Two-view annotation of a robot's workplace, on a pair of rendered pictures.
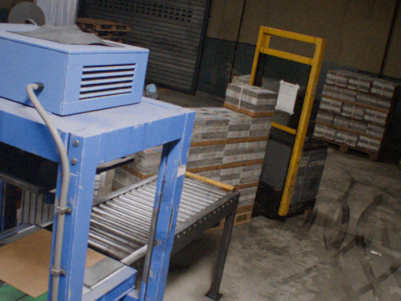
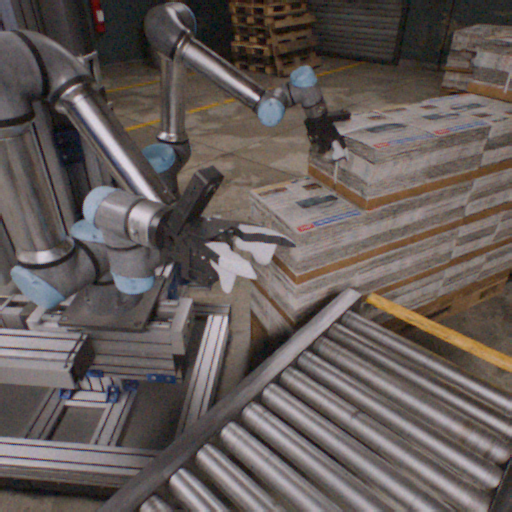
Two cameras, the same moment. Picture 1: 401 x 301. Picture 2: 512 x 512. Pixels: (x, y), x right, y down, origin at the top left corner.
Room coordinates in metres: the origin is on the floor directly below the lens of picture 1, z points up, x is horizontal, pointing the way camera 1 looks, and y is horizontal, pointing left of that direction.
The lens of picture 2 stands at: (2.49, 0.15, 1.56)
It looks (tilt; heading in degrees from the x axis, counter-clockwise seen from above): 35 degrees down; 18
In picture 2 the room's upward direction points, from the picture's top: straight up
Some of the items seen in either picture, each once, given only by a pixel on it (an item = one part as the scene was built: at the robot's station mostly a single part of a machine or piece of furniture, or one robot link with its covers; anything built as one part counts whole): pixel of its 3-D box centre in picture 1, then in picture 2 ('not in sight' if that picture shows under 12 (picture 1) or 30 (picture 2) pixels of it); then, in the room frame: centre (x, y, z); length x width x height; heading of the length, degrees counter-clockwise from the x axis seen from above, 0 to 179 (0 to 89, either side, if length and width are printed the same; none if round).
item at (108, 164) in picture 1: (34, 154); not in sight; (1.81, 0.62, 1.30); 0.55 x 0.55 x 0.03; 67
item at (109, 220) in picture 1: (120, 226); not in sight; (2.44, 0.34, 0.77); 0.47 x 0.05 x 0.05; 67
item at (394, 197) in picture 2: (182, 141); (382, 188); (4.04, 0.16, 0.86); 0.29 x 0.16 x 0.04; 137
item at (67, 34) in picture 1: (68, 31); not in sight; (1.76, 0.52, 1.78); 0.32 x 0.28 x 0.05; 67
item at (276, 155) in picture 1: (283, 170); not in sight; (5.34, -0.90, 0.40); 0.69 x 0.55 x 0.80; 47
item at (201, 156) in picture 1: (178, 185); (375, 258); (4.22, 0.14, 0.42); 1.17 x 0.39 x 0.83; 137
